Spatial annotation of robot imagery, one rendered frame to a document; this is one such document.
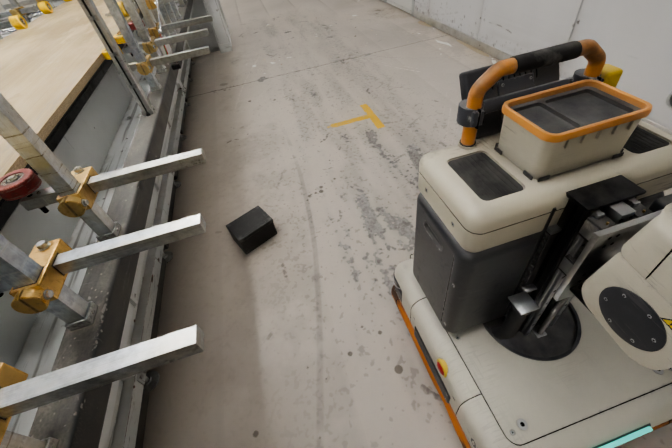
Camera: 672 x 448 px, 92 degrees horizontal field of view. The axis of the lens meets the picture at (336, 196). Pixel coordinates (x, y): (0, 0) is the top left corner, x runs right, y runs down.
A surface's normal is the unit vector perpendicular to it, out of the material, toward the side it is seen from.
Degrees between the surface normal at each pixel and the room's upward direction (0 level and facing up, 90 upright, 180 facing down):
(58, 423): 0
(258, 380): 0
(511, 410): 0
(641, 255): 90
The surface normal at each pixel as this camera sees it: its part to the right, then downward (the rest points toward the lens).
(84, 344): -0.13, -0.72
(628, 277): -0.95, 0.28
